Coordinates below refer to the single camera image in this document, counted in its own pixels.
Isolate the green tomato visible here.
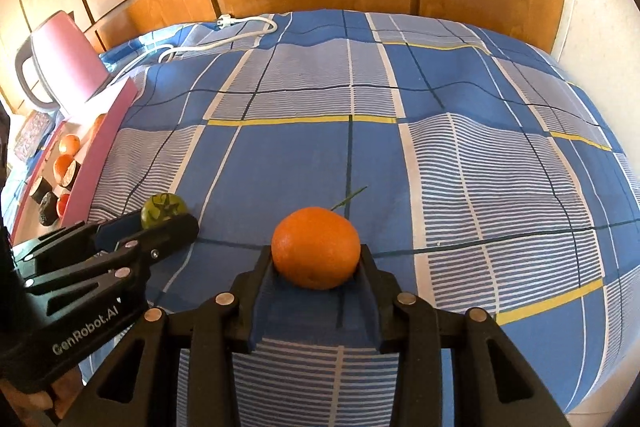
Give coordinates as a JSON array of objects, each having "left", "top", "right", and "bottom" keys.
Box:
[{"left": 141, "top": 192, "right": 190, "bottom": 230}]

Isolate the pink electric kettle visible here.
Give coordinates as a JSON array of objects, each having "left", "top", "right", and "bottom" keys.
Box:
[{"left": 15, "top": 10, "right": 112, "bottom": 112}]

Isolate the thin green stalk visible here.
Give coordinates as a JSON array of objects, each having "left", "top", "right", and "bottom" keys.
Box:
[{"left": 330, "top": 187, "right": 368, "bottom": 211}]

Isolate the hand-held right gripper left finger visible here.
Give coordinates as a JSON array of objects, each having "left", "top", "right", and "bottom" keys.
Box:
[{"left": 65, "top": 244, "right": 276, "bottom": 427}]

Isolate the white power cord with plug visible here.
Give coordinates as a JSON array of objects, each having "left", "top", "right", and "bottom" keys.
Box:
[{"left": 107, "top": 14, "right": 278, "bottom": 82}]

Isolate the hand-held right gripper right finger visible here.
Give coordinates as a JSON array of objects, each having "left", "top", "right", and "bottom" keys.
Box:
[{"left": 357, "top": 244, "right": 571, "bottom": 427}]

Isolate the pink shallow tray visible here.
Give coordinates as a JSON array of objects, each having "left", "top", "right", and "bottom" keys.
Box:
[{"left": 10, "top": 79, "right": 140, "bottom": 243}]

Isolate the deep orange mandarin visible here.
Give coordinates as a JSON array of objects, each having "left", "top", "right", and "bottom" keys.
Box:
[{"left": 271, "top": 206, "right": 362, "bottom": 291}]

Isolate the blue plaid bedsheet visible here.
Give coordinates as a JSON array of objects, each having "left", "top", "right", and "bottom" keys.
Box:
[{"left": 0, "top": 9, "right": 640, "bottom": 427}]

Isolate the person's left hand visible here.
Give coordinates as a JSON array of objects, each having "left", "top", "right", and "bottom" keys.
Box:
[{"left": 0, "top": 367, "right": 83, "bottom": 420}]

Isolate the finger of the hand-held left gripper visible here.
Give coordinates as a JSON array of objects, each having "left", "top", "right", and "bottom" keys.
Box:
[
  {"left": 25, "top": 214, "right": 200, "bottom": 315},
  {"left": 12, "top": 212, "right": 146, "bottom": 278}
]

